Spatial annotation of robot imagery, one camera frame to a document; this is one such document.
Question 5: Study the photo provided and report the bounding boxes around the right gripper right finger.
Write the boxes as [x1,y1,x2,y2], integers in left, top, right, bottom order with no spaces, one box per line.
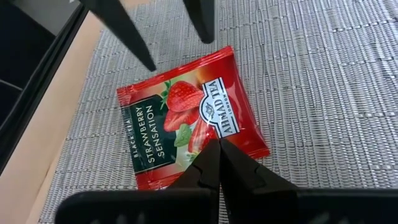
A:
[221,139,398,224]

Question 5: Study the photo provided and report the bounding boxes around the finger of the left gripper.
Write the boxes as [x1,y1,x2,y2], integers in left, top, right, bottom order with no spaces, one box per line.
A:
[79,0,157,72]
[182,0,215,44]

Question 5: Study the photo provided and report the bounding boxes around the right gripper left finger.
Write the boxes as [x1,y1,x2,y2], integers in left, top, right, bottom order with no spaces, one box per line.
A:
[55,139,221,224]

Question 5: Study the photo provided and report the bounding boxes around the red strawberry tea sachet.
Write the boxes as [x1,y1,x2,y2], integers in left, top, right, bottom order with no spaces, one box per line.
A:
[116,45,271,190]

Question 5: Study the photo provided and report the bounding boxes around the grey woven placemat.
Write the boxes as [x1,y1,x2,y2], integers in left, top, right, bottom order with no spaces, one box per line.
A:
[37,0,398,224]

